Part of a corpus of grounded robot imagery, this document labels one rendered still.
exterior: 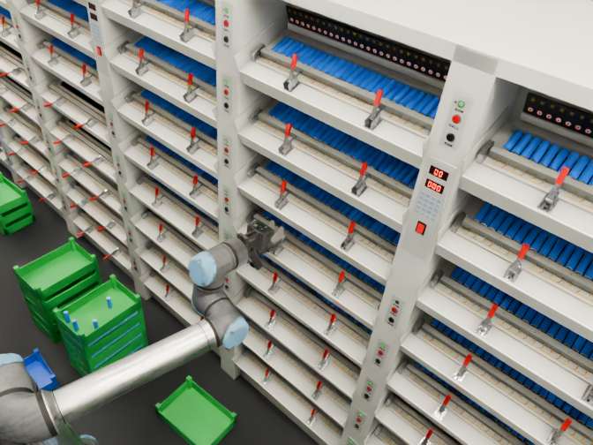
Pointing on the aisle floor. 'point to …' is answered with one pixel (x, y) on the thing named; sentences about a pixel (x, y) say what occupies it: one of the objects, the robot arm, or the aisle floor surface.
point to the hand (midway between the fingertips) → (281, 232)
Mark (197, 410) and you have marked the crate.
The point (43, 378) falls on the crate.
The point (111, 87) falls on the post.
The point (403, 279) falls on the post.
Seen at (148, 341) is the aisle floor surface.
